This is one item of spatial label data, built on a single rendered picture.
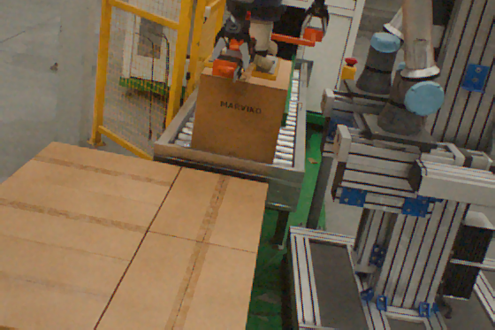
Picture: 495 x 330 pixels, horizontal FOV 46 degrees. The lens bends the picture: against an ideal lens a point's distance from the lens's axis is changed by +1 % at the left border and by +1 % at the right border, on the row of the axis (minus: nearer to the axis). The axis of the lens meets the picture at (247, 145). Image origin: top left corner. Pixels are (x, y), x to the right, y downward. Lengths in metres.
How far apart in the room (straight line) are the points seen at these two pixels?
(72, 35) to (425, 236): 2.15
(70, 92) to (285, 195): 1.48
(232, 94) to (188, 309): 1.17
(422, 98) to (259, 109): 0.98
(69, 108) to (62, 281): 1.86
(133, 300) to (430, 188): 1.00
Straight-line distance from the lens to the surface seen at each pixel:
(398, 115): 2.04
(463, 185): 2.04
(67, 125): 3.61
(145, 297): 1.81
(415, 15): 1.84
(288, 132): 3.31
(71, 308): 1.76
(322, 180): 3.28
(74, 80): 3.51
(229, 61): 1.81
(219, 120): 2.69
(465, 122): 2.31
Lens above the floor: 1.63
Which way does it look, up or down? 21 degrees down
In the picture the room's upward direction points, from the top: 10 degrees clockwise
